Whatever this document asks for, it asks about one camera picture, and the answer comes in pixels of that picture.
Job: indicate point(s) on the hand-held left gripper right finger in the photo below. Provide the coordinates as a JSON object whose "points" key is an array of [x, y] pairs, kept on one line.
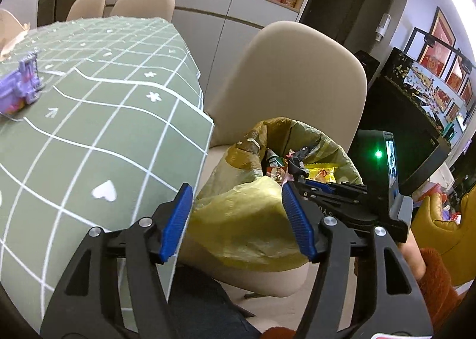
{"points": [[297, 223]]}

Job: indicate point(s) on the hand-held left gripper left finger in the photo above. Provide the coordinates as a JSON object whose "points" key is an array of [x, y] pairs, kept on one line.
{"points": [[176, 220]]}

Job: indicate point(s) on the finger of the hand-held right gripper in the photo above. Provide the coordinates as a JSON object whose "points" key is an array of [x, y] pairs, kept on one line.
{"points": [[301, 175], [346, 189]]}

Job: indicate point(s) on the yellow plastic trash bag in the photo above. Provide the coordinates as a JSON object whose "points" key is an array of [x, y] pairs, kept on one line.
{"points": [[238, 220]]}

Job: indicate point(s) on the beige trash bin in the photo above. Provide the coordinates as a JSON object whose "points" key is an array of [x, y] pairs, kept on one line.
{"points": [[260, 281]]}

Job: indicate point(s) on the person's right forearm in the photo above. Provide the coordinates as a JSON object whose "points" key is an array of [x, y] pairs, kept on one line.
{"points": [[435, 279]]}

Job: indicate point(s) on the yellow snack packet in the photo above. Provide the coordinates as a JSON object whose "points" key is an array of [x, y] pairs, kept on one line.
{"points": [[323, 173]]}

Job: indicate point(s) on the dark snack packet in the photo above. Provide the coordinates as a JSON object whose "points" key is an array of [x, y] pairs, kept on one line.
{"points": [[275, 164]]}

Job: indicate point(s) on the person's jeans leg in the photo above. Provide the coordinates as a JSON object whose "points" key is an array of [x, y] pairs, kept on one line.
{"points": [[208, 305]]}

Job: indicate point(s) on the beige dining chair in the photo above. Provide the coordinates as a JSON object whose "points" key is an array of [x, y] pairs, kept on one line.
{"points": [[297, 75], [143, 4], [87, 6]]}

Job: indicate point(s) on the green checked tablecloth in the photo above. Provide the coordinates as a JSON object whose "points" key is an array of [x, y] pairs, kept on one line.
{"points": [[93, 138]]}

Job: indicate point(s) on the purple toy vehicle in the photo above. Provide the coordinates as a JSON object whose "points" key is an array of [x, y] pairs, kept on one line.
{"points": [[18, 82]]}

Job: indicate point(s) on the white printed food cover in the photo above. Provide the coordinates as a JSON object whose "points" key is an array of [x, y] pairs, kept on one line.
{"points": [[11, 30]]}

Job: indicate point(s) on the white wall intercom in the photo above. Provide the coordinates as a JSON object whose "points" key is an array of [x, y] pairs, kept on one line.
{"points": [[383, 26]]}

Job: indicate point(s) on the red framed wall picture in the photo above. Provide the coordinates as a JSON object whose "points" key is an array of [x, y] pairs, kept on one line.
{"points": [[442, 26]]}

